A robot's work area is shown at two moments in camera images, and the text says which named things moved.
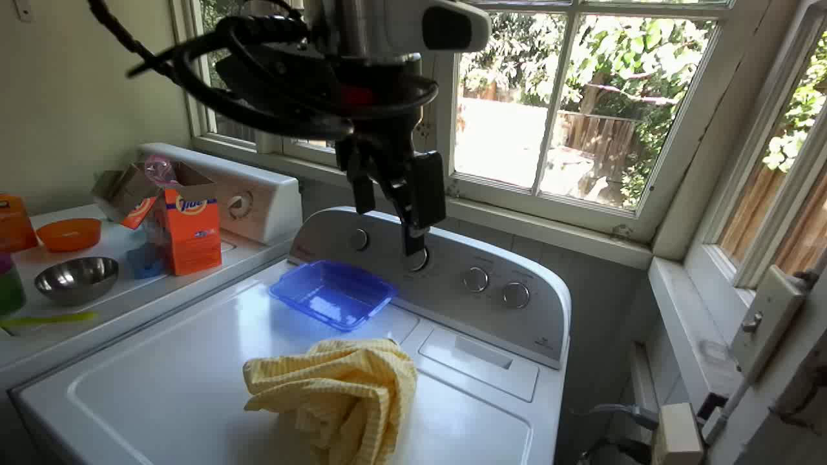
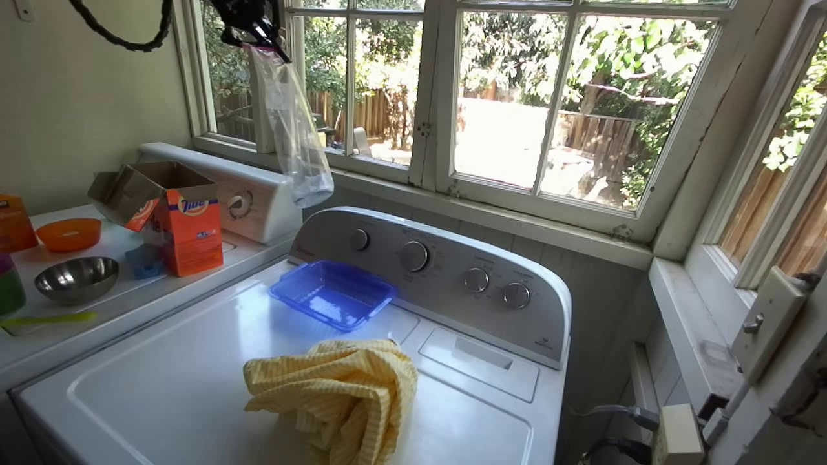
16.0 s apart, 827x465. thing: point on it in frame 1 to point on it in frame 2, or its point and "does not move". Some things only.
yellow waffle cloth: [344, 400] does not move
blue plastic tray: [333, 293] does not move
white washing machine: [481, 317] does not move
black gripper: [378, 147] to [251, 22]
